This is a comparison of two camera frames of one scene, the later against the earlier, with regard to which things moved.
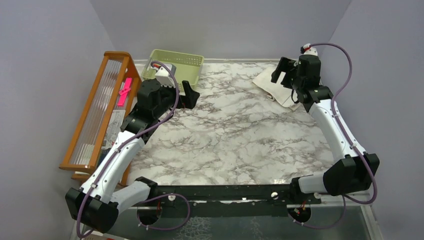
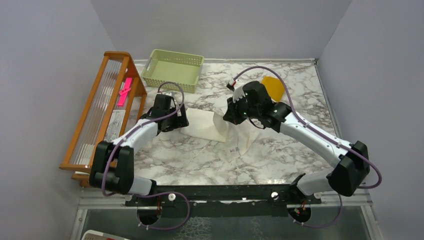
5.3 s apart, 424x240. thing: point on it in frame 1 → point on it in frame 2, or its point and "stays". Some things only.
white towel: (277, 92) → (211, 125)
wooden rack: (113, 94) stays
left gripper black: (189, 100) → (180, 121)
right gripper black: (286, 65) → (231, 114)
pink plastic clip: (124, 92) stays
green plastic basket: (185, 67) stays
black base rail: (232, 200) stays
